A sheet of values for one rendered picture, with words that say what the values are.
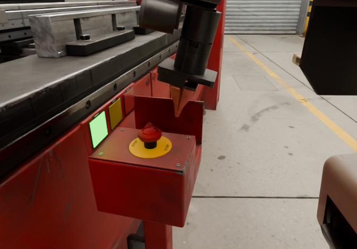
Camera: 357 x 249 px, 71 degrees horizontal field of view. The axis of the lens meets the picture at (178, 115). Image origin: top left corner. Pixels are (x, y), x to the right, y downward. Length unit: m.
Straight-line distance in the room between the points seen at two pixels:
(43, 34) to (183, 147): 0.44
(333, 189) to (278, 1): 7.69
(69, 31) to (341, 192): 0.66
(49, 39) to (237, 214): 1.15
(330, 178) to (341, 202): 0.03
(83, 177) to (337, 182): 0.48
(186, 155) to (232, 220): 0.99
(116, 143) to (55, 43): 0.32
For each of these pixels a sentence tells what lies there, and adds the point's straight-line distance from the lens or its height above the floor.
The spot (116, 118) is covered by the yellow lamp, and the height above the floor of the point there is 0.80.
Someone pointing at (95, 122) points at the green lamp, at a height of 0.83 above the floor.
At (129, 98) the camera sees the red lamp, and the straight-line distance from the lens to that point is 0.53.
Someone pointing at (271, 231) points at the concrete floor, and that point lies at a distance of 1.38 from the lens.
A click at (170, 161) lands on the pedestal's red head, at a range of 0.39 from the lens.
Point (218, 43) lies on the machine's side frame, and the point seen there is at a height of 0.64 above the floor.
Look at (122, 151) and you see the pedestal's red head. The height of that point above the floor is 0.78.
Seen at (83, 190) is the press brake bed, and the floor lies 0.62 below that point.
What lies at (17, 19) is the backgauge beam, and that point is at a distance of 0.97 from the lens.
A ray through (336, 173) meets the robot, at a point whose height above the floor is 0.79.
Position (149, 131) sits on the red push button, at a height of 0.81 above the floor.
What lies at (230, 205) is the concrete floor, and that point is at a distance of 1.44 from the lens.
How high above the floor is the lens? 1.01
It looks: 26 degrees down
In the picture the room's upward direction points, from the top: straight up
